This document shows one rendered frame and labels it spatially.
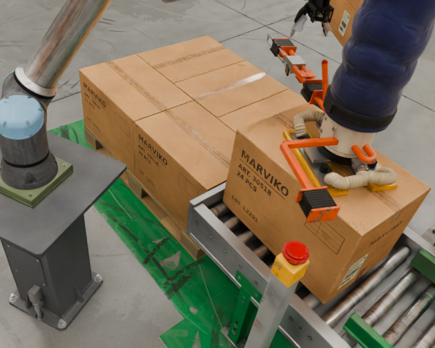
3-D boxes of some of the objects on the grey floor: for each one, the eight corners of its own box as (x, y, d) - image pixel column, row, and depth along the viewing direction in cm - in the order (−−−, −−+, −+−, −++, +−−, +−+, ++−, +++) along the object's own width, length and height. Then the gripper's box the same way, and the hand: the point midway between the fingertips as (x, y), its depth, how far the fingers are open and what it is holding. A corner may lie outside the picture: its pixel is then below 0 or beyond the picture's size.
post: (246, 400, 181) (311, 261, 114) (234, 411, 178) (293, 274, 110) (235, 387, 185) (292, 244, 117) (224, 398, 181) (275, 256, 113)
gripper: (304, -10, 143) (291, 45, 157) (355, -10, 148) (338, 43, 162) (294, -19, 149) (282, 34, 162) (344, -19, 154) (329, 33, 168)
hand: (307, 36), depth 164 cm, fingers open, 14 cm apart
